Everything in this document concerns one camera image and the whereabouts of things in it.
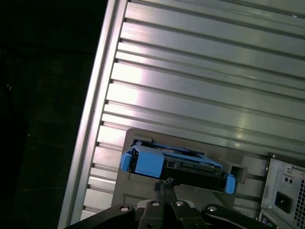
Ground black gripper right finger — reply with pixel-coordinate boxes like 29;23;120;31
166;177;271;229

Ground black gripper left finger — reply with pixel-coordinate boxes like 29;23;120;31
68;182;171;229

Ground hard disk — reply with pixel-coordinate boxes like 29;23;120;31
120;140;236;195

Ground grey parts rack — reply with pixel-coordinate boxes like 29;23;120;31
111;128;269;217

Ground black PC case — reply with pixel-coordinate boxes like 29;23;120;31
256;152;305;229

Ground grey power supply unit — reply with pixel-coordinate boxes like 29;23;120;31
262;164;305;227

